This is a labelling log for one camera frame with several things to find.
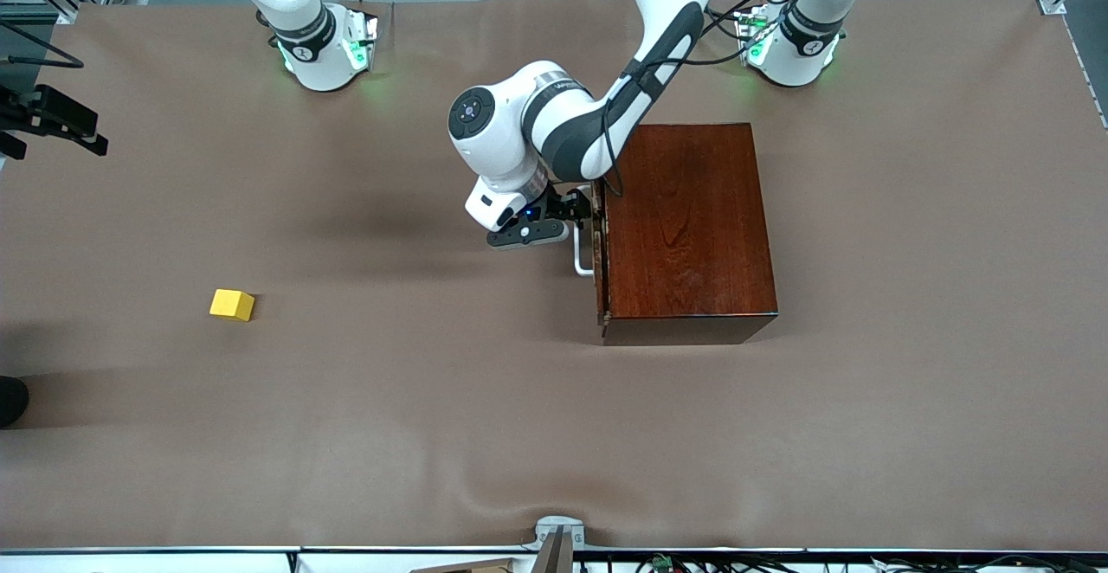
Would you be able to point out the large table cover mat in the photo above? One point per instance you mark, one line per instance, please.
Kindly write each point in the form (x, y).
(433, 383)

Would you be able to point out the yellow block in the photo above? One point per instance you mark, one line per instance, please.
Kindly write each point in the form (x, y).
(230, 305)

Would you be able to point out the dark brown wooden cabinet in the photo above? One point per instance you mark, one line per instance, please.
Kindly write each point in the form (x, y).
(692, 235)

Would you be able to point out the wooden drawer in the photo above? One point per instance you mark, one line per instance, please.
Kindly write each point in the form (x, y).
(599, 296)

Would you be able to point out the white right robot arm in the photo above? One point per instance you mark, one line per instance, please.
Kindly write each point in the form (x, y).
(312, 45)

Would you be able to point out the light wooden board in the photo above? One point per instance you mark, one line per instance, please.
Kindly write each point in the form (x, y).
(467, 568)

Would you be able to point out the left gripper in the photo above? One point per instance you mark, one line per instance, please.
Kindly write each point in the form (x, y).
(564, 206)

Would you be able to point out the black round object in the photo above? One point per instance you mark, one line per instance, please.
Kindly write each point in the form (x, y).
(10, 402)

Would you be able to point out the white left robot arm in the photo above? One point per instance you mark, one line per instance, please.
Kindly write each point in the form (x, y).
(571, 123)

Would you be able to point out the grey metal clamp bracket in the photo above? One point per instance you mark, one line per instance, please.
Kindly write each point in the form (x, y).
(554, 523)

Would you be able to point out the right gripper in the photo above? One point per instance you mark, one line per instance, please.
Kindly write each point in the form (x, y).
(43, 111)

